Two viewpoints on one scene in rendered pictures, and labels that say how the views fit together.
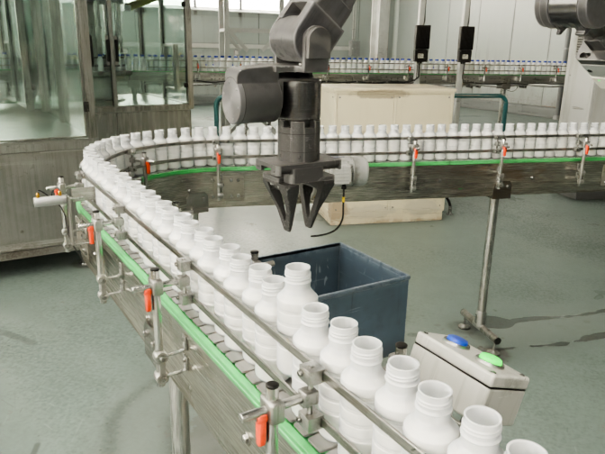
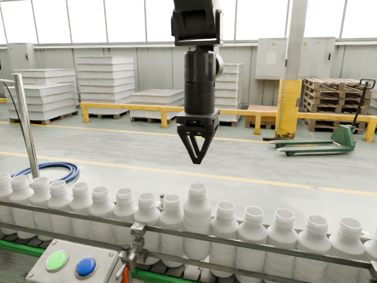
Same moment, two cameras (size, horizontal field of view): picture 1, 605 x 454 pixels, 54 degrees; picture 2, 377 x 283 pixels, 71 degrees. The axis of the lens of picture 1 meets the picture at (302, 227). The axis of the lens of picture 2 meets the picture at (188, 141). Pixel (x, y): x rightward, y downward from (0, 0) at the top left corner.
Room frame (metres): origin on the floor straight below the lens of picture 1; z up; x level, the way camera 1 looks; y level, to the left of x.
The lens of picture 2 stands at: (1.14, -0.34, 1.45)
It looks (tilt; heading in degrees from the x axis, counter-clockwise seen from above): 18 degrees down; 137
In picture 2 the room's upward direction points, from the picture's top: straight up
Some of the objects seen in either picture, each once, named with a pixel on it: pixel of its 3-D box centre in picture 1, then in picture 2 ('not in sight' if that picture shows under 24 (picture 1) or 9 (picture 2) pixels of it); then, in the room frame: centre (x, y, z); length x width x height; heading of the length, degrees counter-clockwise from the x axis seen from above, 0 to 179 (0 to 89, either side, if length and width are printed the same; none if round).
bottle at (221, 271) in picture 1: (230, 289); (311, 255); (1.00, 0.13, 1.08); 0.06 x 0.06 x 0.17
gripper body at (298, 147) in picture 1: (298, 145); (199, 101); (0.80, 0.01, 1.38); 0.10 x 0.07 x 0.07; 122
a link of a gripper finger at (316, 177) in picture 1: (300, 195); (198, 138); (0.80, 0.00, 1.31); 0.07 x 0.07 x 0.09; 32
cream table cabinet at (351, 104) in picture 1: (379, 151); not in sight; (5.44, -0.70, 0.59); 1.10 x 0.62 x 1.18; 104
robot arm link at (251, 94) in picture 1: (273, 74); (203, 49); (0.77, 0.04, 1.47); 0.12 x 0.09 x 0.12; 121
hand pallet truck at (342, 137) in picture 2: not in sight; (319, 115); (-0.43, 4.02, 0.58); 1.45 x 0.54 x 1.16; 52
